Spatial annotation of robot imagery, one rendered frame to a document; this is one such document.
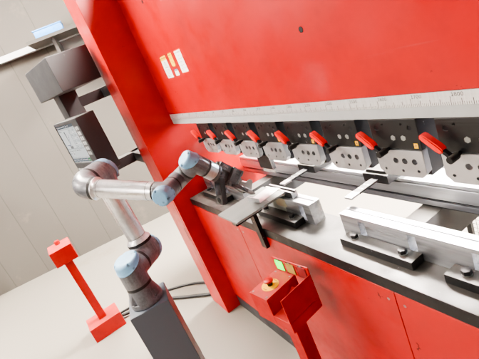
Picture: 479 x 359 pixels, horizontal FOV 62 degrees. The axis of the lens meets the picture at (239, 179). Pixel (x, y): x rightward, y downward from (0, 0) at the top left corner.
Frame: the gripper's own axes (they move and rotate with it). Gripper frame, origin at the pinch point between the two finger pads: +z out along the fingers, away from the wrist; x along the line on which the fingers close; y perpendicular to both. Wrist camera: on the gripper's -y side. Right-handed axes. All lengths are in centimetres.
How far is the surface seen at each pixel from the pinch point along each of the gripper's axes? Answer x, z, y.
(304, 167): -3.3, 23.3, 22.1
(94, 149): 101, -41, 2
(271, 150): -15.7, -7.9, 17.1
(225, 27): -15, -46, 49
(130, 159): 141, -5, 10
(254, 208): -5.2, 1.6, -5.6
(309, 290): -37.8, 12.8, -29.3
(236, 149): 14.6, -4.1, 18.8
